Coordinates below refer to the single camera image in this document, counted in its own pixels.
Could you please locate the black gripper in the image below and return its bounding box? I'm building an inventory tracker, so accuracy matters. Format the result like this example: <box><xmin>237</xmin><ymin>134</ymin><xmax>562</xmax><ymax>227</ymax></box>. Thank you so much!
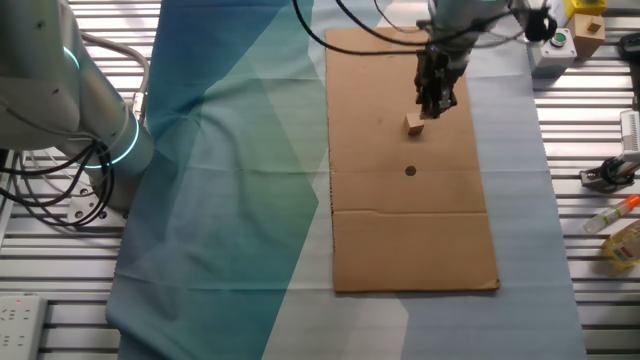
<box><xmin>413</xmin><ymin>46</ymin><xmax>469</xmax><ymax>121</ymax></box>

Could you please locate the small wooden cube block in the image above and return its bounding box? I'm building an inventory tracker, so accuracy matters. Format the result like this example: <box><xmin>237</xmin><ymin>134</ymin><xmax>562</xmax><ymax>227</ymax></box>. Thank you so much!
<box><xmin>404</xmin><ymin>112</ymin><xmax>426</xmax><ymax>136</ymax></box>

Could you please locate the wooden block with square hole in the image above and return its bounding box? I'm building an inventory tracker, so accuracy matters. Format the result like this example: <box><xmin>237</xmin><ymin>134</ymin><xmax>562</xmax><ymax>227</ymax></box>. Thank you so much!
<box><xmin>567</xmin><ymin>13</ymin><xmax>607</xmax><ymax>59</ymax></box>

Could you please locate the grey box with green button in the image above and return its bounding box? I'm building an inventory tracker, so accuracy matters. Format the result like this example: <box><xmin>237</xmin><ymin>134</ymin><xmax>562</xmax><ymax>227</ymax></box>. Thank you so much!
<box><xmin>528</xmin><ymin>27</ymin><xmax>579</xmax><ymax>80</ymax></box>

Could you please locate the brown cardboard sheet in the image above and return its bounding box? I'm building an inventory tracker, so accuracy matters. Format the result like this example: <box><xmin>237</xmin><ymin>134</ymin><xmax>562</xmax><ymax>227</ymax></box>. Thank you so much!
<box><xmin>324</xmin><ymin>27</ymin><xmax>501</xmax><ymax>294</ymax></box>

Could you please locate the yellow emergency stop box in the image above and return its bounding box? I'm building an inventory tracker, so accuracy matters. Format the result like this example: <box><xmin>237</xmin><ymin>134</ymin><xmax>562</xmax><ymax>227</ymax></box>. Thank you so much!
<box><xmin>564</xmin><ymin>0</ymin><xmax>608</xmax><ymax>17</ymax></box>

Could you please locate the black device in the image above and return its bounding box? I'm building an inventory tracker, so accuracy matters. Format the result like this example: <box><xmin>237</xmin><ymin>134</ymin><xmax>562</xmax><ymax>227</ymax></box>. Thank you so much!
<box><xmin>618</xmin><ymin>31</ymin><xmax>640</xmax><ymax>64</ymax></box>

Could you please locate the clear tube with orange cap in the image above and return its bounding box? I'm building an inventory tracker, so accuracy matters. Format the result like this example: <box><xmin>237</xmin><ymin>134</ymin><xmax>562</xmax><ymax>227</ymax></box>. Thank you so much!
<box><xmin>581</xmin><ymin>194</ymin><xmax>640</xmax><ymax>235</ymax></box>

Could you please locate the blue green patchwork tablecloth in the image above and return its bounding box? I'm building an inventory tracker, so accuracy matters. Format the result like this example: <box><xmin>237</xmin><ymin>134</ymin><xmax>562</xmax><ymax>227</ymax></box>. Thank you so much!
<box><xmin>104</xmin><ymin>0</ymin><xmax>589</xmax><ymax>360</ymax></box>

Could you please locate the clear bottle with yellow liquid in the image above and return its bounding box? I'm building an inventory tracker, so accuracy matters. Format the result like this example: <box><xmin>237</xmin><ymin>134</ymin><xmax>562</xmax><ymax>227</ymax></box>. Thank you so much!
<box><xmin>601</xmin><ymin>221</ymin><xmax>640</xmax><ymax>272</ymax></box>

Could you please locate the white power strip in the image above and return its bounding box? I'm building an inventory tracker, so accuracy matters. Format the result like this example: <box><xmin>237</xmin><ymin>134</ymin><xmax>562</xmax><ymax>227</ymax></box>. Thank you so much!
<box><xmin>0</xmin><ymin>294</ymin><xmax>49</xmax><ymax>360</ymax></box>

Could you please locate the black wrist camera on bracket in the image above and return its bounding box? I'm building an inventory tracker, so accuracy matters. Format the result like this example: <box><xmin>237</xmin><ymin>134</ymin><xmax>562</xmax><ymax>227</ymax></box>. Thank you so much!
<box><xmin>522</xmin><ymin>4</ymin><xmax>559</xmax><ymax>44</ymax></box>

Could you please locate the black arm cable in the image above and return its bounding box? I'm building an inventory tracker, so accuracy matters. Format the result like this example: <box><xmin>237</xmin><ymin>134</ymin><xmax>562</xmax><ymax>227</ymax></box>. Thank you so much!
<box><xmin>291</xmin><ymin>0</ymin><xmax>532</xmax><ymax>57</ymax></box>

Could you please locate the metal camera clamp mount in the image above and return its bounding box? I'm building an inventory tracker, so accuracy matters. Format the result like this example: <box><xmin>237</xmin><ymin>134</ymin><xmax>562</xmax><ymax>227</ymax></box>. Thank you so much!
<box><xmin>579</xmin><ymin>153</ymin><xmax>640</xmax><ymax>194</ymax></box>

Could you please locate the silver ribbed side camera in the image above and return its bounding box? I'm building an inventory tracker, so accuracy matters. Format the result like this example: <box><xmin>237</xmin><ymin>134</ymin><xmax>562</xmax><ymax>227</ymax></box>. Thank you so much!
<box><xmin>619</xmin><ymin>109</ymin><xmax>640</xmax><ymax>154</ymax></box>

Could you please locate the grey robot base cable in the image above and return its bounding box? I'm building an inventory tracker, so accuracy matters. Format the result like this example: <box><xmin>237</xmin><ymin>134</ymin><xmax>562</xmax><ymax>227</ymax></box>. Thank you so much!
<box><xmin>79</xmin><ymin>31</ymin><xmax>152</xmax><ymax>124</ymax></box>

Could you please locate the black robot base cable bundle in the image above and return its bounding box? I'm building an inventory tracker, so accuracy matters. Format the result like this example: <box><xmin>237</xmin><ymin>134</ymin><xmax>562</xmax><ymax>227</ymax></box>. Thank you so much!
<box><xmin>0</xmin><ymin>139</ymin><xmax>115</xmax><ymax>229</ymax></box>

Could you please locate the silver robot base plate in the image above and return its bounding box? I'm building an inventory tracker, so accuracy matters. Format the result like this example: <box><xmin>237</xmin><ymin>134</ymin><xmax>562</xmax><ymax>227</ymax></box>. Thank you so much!
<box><xmin>66</xmin><ymin>184</ymin><xmax>129</xmax><ymax>229</ymax></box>

